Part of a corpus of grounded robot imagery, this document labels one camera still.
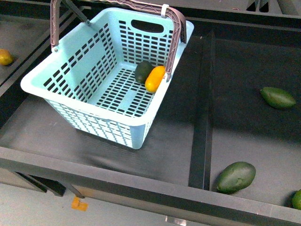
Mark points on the yellow mango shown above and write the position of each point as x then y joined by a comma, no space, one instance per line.
154,79
5,57

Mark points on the dark green avocado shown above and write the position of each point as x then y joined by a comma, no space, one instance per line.
142,71

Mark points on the orange floor tape marker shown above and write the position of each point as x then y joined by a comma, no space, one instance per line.
77,204

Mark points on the light blue plastic basket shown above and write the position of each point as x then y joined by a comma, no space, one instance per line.
89,80

